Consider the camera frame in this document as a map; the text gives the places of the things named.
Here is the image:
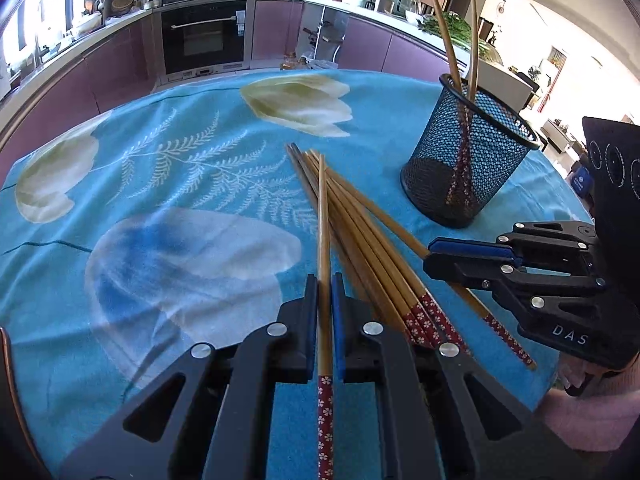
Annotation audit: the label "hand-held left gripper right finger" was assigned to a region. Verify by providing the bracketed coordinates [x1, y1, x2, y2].
[331, 272, 583, 480]

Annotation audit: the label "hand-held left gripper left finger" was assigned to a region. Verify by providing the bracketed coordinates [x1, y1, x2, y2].
[60, 274, 319, 480]

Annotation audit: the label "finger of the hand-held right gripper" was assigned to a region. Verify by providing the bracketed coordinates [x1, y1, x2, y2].
[424, 252, 608, 329]
[429, 221, 599, 264]

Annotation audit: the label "wooden chopstick red floral end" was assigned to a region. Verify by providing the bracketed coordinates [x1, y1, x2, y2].
[316, 154, 335, 480]
[447, 0, 481, 206]

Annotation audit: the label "bunch of wooden chopsticks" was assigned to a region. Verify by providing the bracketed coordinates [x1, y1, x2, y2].
[285, 142, 538, 371]

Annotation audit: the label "black mesh utensil cup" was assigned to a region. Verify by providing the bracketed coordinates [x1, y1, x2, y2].
[400, 74, 542, 229]

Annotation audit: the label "person's right forearm pink sleeve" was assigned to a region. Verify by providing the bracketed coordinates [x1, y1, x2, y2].
[540, 360, 640, 461]

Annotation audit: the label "person's right hand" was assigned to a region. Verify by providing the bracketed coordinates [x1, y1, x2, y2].
[559, 349, 608, 397]

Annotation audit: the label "green leafy vegetables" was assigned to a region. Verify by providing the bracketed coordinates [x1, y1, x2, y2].
[422, 12, 493, 56]

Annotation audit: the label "blue floral tablecloth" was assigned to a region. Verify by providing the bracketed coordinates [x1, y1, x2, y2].
[0, 69, 596, 480]

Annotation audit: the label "purple base cabinet run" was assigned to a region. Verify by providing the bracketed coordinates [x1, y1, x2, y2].
[252, 0, 453, 83]
[0, 10, 161, 161]

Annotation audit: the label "black built-in oven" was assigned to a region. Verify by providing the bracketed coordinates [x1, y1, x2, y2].
[160, 0, 251, 78]

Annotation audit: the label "kitchen window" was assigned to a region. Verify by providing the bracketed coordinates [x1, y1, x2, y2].
[0, 0, 68, 61]

